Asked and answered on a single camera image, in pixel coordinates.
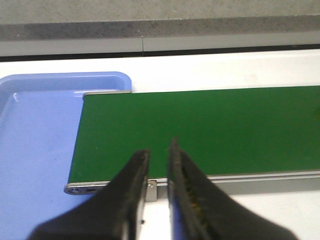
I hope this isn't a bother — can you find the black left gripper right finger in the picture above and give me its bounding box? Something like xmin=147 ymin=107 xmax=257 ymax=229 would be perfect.
xmin=167 ymin=138 xmax=297 ymax=240

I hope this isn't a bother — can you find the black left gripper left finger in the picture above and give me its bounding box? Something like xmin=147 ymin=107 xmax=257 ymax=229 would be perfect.
xmin=28 ymin=150 xmax=150 ymax=240

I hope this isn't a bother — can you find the green conveyor belt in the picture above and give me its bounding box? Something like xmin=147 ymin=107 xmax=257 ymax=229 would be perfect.
xmin=67 ymin=85 xmax=320 ymax=185

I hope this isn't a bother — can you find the blue plastic tray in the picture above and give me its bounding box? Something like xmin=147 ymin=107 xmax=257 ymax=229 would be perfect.
xmin=0 ymin=72 xmax=132 ymax=240

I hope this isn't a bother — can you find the grey baseboard strip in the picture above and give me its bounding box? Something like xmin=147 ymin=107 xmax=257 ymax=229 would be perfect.
xmin=0 ymin=31 xmax=320 ymax=57

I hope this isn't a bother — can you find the aluminium conveyor frame rail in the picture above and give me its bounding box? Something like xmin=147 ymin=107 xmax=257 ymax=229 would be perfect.
xmin=63 ymin=89 xmax=320 ymax=203

